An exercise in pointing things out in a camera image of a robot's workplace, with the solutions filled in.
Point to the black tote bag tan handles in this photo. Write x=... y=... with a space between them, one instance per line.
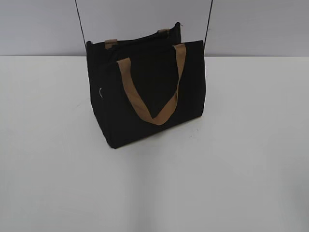
x=144 y=86

